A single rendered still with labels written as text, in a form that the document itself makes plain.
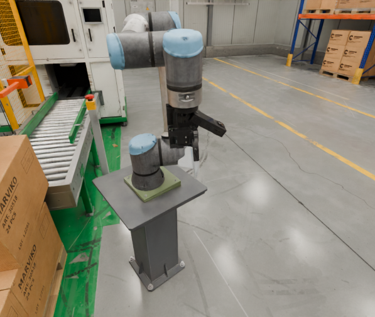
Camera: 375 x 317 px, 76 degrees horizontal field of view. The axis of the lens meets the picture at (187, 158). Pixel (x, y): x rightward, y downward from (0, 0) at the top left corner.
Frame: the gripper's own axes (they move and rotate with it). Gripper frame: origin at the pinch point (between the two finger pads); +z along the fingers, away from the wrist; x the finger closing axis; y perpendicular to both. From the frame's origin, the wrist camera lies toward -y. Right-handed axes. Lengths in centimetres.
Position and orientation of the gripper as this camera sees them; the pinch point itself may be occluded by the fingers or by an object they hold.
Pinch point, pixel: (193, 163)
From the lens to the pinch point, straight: 75.0
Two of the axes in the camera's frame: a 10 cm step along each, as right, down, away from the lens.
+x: 1.4, 5.7, -8.1
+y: -9.9, 1.0, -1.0
